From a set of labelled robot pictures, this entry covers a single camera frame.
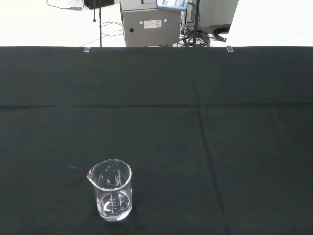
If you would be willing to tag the black bench cloth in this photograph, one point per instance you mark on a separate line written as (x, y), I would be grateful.
(171, 122)

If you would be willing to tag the grey metal cabinet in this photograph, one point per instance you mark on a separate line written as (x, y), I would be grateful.
(146, 34)

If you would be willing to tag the black tripod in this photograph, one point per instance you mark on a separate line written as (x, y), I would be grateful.
(194, 29)
(100, 24)

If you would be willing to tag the clear cloth clip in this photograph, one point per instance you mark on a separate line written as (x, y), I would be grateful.
(230, 49)
(86, 49)

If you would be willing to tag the blue-edged tablet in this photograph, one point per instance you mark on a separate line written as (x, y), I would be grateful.
(171, 5)

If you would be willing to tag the pale grey machine housing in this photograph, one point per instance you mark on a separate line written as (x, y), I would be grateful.
(220, 14)

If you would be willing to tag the black box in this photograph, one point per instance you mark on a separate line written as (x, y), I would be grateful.
(102, 3)

